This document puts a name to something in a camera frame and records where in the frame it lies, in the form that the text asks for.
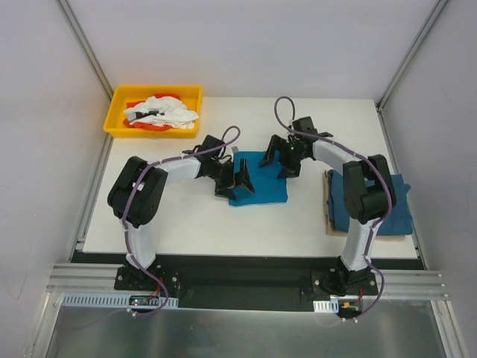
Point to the white t-shirt in bin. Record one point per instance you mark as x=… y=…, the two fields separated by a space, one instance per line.
x=164 y=112

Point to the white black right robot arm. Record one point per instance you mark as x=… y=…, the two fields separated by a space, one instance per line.
x=369 y=195

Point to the right vertical aluminium post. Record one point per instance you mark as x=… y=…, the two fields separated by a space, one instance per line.
x=417 y=43

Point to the left vertical aluminium post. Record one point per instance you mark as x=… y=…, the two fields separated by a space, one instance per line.
x=82 y=40

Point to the vertical aluminium post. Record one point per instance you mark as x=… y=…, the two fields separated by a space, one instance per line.
x=417 y=43
x=82 y=40

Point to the aluminium frame rail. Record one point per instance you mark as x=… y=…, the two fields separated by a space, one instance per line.
x=399 y=284

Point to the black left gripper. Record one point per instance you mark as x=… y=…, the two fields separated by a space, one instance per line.
x=231 y=180

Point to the teal t-shirt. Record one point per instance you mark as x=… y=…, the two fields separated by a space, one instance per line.
x=269 y=189

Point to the white slotted cable duct left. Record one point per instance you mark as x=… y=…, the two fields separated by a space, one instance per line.
x=119 y=301

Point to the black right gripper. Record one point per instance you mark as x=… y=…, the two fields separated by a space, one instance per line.
x=282 y=155

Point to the white slotted cable duct right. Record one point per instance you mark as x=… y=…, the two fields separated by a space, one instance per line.
x=331 y=306

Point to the yellow plastic bin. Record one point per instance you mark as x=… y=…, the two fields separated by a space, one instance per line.
x=190 y=95

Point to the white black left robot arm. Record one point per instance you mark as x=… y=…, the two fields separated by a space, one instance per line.
x=137 y=191

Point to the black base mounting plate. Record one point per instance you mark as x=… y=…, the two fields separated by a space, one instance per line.
x=244 y=283

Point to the orange t-shirt in bin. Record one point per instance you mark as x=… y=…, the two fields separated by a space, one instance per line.
x=149 y=126

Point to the white slotted cable duct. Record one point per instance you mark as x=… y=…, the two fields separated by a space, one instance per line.
x=331 y=306
x=119 y=301

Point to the folded dark blue t-shirt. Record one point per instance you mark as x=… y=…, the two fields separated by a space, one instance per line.
x=398 y=212

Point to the brown cardboard sheet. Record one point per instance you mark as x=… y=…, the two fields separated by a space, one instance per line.
x=328 y=216

